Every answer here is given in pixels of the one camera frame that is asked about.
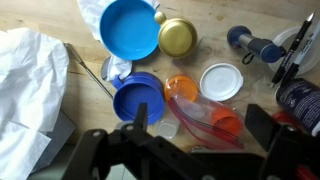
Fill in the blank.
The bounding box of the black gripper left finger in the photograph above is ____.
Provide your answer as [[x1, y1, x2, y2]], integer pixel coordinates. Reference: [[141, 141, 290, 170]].
[[134, 102, 149, 130]]

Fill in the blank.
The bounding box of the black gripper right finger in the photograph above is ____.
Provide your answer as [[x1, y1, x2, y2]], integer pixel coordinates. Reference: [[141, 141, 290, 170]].
[[244, 103, 282, 153]]

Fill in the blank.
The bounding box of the white round plastic lid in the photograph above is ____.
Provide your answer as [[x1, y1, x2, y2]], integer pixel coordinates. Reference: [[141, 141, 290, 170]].
[[199, 62, 244, 102]]

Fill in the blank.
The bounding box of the gold metal jar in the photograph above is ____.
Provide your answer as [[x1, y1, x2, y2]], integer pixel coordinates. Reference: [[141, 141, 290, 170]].
[[153, 11, 198, 59]]

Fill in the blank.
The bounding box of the clear round plastic lid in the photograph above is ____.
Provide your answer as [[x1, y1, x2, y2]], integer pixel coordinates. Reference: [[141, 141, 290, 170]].
[[267, 26, 320, 76]]

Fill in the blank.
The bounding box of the dark blue plastic cup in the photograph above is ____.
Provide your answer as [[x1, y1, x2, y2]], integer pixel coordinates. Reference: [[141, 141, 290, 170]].
[[112, 71, 165, 126]]

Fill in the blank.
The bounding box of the red cap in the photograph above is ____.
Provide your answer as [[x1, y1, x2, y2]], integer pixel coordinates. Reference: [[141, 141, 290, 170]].
[[271, 110, 298, 126]]

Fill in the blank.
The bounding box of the small clear plastic container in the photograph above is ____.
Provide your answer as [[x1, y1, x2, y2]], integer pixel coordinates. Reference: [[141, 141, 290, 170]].
[[154, 117, 181, 140]]

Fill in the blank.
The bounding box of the dark blue printed can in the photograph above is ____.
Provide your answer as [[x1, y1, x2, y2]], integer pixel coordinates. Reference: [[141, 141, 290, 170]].
[[275, 77, 320, 136]]

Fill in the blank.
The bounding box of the orange plastic cup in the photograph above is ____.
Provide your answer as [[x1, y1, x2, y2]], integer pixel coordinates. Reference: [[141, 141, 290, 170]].
[[163, 74, 200, 103]]

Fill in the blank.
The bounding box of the thin metal skewer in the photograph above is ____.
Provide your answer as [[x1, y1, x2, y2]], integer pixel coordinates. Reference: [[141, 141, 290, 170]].
[[63, 42, 115, 100]]

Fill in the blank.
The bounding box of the black marker white label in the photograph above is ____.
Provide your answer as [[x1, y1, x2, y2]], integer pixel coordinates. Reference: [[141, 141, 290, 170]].
[[279, 20, 320, 88]]

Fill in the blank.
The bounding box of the black marker pen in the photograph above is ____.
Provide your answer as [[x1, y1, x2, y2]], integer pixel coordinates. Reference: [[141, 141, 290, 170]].
[[270, 12, 316, 85]]

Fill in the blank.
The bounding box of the light blue plastic bowl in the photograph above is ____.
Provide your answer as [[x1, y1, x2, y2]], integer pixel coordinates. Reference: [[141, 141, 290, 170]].
[[99, 0, 161, 62]]

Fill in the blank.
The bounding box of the grey box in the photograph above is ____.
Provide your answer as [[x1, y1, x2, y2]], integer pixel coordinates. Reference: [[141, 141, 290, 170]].
[[29, 109, 77, 175]]

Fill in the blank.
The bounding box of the white cloth towel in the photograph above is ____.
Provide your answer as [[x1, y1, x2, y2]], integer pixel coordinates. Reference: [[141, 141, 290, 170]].
[[0, 27, 70, 180]]

